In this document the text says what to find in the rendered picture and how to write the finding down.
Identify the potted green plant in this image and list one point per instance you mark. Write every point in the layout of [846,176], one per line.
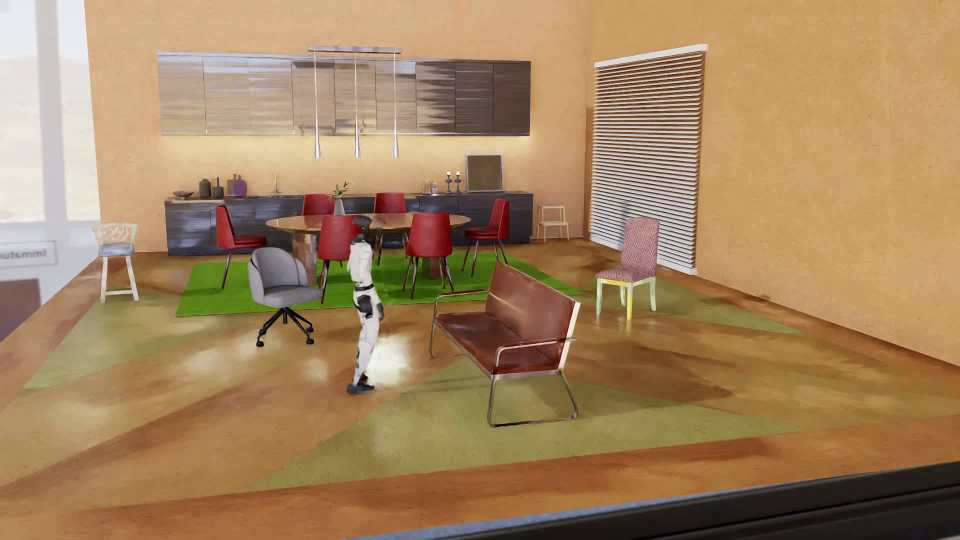
[340,193]

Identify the wooden wall cabinets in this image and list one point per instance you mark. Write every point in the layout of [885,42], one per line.
[247,95]

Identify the purple vase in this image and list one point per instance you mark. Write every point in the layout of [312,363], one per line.
[237,186]

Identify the framed picture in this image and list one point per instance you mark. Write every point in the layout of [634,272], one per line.
[484,173]

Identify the pink patterned chair yellow legs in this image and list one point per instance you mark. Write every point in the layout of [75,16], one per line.
[640,247]

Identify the dark ceramic bottle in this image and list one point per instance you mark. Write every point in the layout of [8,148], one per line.
[218,190]

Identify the white wicker-back stool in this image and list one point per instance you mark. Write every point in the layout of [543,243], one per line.
[116,244]

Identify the oval wooden dining table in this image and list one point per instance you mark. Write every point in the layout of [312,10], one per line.
[390,221]

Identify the grey swivel office chair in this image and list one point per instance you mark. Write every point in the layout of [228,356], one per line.
[276,276]

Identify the brown leather metal-frame bench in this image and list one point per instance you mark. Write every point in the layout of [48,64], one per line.
[525,307]

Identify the white humanoid robot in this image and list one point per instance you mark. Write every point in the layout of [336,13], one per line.
[361,267]

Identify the dark wooden sideboard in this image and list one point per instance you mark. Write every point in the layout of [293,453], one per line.
[191,225]

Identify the triple pendant ceiling lamp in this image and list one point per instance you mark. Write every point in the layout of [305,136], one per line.
[355,97]

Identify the white slatted window blind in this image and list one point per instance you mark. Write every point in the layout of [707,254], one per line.
[646,154]

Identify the small white wooden stool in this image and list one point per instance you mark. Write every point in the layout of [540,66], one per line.
[553,217]

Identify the red dining chair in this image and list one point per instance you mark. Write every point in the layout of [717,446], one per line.
[226,231]
[430,237]
[317,204]
[390,202]
[495,220]
[335,238]

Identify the green rug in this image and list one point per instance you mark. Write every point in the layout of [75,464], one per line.
[217,289]

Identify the dark ceramic jar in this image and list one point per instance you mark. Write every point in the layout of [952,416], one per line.
[205,188]

